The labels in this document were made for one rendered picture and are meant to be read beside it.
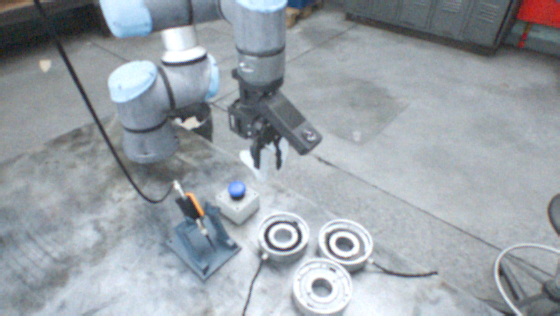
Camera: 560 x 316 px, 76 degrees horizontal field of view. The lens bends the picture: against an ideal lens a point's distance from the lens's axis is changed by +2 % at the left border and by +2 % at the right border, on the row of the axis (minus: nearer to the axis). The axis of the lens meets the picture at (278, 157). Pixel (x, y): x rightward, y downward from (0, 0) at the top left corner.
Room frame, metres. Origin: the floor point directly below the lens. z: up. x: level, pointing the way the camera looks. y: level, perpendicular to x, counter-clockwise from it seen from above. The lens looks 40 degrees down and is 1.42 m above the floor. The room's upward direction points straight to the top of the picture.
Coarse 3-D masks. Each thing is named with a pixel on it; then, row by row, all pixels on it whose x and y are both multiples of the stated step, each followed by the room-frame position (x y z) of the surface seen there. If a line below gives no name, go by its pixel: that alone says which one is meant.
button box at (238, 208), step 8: (224, 192) 0.56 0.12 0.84; (248, 192) 0.56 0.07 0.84; (256, 192) 0.56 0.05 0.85; (216, 200) 0.54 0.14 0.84; (224, 200) 0.53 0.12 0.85; (232, 200) 0.53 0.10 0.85; (240, 200) 0.53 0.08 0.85; (248, 200) 0.53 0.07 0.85; (256, 200) 0.54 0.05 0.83; (224, 208) 0.53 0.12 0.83; (232, 208) 0.51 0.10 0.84; (240, 208) 0.51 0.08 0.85; (248, 208) 0.52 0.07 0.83; (256, 208) 0.54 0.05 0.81; (232, 216) 0.51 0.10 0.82; (240, 216) 0.50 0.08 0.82; (248, 216) 0.52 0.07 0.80
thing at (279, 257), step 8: (272, 216) 0.49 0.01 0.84; (280, 216) 0.50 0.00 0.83; (288, 216) 0.50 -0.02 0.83; (296, 216) 0.49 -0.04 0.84; (264, 224) 0.48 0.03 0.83; (304, 224) 0.47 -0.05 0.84; (272, 232) 0.46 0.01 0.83; (280, 232) 0.47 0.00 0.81; (288, 232) 0.47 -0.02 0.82; (304, 232) 0.46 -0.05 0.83; (272, 240) 0.44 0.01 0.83; (304, 240) 0.44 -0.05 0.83; (264, 248) 0.41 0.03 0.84; (296, 248) 0.42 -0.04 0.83; (304, 248) 0.42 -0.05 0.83; (272, 256) 0.40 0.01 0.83; (280, 256) 0.40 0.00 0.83; (288, 256) 0.40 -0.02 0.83; (296, 256) 0.40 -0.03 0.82
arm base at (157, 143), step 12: (168, 120) 0.79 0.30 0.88; (132, 132) 0.73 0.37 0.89; (144, 132) 0.73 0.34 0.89; (156, 132) 0.74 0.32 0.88; (168, 132) 0.77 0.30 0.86; (132, 144) 0.72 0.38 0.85; (144, 144) 0.73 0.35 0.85; (156, 144) 0.73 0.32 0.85; (168, 144) 0.75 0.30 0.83; (132, 156) 0.71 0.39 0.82; (144, 156) 0.71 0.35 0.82; (156, 156) 0.72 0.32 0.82; (168, 156) 0.73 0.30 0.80
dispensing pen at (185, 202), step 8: (176, 184) 0.47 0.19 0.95; (184, 192) 0.47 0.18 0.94; (176, 200) 0.46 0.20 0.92; (184, 200) 0.45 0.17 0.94; (192, 200) 0.45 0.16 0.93; (184, 208) 0.45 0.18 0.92; (192, 208) 0.44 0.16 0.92; (184, 216) 0.45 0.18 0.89; (192, 216) 0.43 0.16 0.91; (200, 216) 0.44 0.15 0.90; (200, 224) 0.44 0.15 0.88; (208, 240) 0.42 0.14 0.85
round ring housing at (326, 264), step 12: (312, 264) 0.38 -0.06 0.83; (324, 264) 0.38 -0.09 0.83; (336, 264) 0.37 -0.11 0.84; (300, 276) 0.36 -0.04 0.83; (312, 276) 0.36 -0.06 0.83; (324, 276) 0.36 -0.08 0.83; (348, 276) 0.35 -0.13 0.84; (312, 288) 0.35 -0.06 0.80; (336, 288) 0.33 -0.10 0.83; (348, 288) 0.33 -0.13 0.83; (300, 300) 0.30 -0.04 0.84; (324, 300) 0.31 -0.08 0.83; (348, 300) 0.30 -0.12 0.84; (312, 312) 0.29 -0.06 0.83; (324, 312) 0.28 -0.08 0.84; (336, 312) 0.29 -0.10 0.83
